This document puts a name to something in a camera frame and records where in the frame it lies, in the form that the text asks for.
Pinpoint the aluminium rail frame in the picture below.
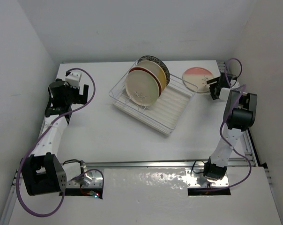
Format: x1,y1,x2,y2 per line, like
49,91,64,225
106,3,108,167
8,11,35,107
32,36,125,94
0,60,273,225

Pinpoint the blue patterned rim plate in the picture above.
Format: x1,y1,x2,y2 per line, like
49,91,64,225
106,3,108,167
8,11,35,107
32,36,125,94
137,55,170,85

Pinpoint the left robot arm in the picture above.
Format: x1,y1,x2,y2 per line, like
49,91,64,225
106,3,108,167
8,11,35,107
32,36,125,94
22,78,89,195

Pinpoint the cream yellow plate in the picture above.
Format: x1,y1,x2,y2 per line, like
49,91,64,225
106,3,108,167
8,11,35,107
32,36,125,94
137,60,167,91

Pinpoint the pink cream leaf plate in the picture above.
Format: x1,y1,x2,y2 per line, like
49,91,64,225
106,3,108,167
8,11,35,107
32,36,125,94
182,67,214,93

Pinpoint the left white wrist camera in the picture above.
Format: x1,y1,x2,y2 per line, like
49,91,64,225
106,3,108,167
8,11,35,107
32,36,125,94
65,71,82,89

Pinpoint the cream green twig plate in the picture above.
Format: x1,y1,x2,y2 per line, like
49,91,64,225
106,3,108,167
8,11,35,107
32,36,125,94
125,70,159,106

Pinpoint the wire plate holder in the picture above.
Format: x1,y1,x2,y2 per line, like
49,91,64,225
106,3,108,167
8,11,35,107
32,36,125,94
121,94,151,115

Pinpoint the clear dish rack tray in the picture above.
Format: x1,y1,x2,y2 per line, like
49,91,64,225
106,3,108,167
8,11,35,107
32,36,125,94
109,61,197,135

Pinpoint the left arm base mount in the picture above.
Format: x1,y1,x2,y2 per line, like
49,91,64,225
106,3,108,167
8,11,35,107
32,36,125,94
66,168,104,188

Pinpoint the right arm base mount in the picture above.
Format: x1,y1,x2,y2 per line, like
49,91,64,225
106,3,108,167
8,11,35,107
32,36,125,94
186,160,229,189

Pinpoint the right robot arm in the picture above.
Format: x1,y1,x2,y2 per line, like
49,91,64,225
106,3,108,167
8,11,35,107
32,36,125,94
203,73,258,182

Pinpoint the red blue floral plate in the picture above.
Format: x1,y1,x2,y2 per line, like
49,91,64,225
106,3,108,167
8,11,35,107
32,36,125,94
129,66,163,96

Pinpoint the small circuit board LED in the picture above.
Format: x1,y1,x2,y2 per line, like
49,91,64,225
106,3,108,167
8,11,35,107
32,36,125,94
80,186,100,199

